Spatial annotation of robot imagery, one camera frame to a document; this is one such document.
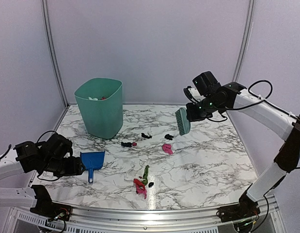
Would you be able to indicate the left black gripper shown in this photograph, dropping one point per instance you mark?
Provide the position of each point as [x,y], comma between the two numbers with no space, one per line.
[74,168]

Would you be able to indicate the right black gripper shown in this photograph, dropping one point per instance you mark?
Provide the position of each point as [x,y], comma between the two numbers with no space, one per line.
[192,115]

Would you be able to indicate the teal hand brush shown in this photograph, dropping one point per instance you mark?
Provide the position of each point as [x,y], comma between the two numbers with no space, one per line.
[182,122]

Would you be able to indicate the blue plastic dustpan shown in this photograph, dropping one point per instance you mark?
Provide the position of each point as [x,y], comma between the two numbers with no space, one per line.
[92,161]

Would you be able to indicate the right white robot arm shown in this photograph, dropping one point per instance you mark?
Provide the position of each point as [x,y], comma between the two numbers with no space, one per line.
[236,97]

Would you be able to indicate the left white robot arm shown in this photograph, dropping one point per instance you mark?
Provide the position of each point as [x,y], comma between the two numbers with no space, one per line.
[54,155]

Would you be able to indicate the paper scraps inside bin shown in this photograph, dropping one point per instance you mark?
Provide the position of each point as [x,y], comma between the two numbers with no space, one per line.
[97,99]

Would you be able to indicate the black paper scrap right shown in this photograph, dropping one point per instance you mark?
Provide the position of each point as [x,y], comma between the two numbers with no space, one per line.
[168,137]

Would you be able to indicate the pink paper scrap centre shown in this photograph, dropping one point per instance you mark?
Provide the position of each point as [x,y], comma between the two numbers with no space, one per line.
[167,148]

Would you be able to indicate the black and white paper scrap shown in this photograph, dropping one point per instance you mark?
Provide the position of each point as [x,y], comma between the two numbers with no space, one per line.
[147,135]

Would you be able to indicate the black and pink paper scrap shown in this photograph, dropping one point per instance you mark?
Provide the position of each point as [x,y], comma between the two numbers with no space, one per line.
[128,144]

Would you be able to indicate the teal plastic waste bin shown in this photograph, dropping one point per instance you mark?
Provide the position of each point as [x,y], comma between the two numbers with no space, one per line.
[103,118]

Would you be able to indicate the green paper scrap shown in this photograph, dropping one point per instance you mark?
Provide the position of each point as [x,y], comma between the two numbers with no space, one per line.
[144,178]

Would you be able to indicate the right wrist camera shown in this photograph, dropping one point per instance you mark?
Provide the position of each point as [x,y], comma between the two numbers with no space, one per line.
[193,94]

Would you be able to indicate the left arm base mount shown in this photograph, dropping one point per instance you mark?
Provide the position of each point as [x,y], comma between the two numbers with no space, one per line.
[46,207]

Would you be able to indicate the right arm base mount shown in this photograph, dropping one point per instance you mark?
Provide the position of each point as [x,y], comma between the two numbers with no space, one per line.
[245,208]

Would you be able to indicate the aluminium front frame rail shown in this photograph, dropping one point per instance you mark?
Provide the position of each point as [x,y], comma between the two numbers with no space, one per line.
[99,220]

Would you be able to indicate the left aluminium corner post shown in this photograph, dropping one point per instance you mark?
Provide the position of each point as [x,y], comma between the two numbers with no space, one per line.
[52,52]

